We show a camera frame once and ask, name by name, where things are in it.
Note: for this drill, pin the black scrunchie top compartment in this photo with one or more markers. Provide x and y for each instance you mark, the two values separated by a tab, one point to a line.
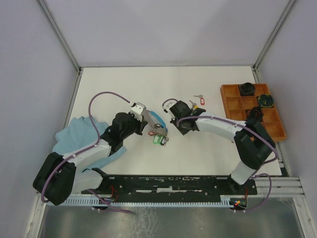
246	89

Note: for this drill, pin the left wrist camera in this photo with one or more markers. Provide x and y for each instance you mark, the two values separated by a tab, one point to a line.
137	110

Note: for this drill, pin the light blue cable duct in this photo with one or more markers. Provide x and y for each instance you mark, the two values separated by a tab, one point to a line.
151	202

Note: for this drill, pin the silver key on yellow tag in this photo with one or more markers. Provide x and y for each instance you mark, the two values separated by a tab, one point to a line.
193	104

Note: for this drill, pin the wooden compartment tray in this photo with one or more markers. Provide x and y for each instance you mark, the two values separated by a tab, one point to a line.
258	105

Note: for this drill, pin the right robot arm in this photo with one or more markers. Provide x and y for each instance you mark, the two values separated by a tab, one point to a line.
254	144

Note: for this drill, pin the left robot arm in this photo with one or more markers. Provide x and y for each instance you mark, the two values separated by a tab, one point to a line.
61	175

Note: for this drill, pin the black orange scrunchie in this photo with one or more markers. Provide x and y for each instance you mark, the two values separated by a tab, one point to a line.
255	113

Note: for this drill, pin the green yellow scrunchie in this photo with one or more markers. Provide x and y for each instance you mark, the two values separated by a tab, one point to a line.
265	101

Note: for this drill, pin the light blue cloth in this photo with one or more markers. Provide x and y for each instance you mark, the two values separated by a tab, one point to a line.
80	133

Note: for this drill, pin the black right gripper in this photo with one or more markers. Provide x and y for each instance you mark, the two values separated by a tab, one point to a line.
183	131

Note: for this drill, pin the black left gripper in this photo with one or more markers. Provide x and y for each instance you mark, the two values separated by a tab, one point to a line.
141	125

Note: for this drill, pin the red key tag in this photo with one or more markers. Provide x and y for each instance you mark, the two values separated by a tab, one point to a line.
202	101

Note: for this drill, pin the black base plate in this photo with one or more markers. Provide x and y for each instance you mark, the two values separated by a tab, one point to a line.
214	185

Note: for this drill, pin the light blue handle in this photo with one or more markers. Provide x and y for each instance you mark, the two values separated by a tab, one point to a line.
159	119

